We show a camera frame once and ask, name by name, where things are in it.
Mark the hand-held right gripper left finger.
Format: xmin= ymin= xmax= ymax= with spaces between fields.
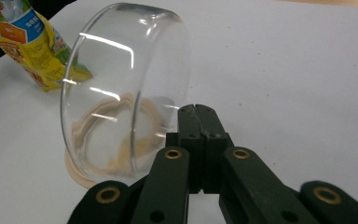
xmin=130 ymin=104 xmax=205 ymax=224

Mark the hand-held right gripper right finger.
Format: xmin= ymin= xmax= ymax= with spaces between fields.
xmin=195 ymin=105 xmax=320 ymax=224

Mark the clear dome jar lid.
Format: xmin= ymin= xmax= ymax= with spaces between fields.
xmin=60 ymin=2 xmax=191 ymax=185

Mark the white paper sheet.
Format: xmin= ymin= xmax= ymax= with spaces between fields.
xmin=0 ymin=0 xmax=358 ymax=224

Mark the yellow seasoning bag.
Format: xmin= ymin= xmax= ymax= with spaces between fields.
xmin=0 ymin=0 xmax=93 ymax=92

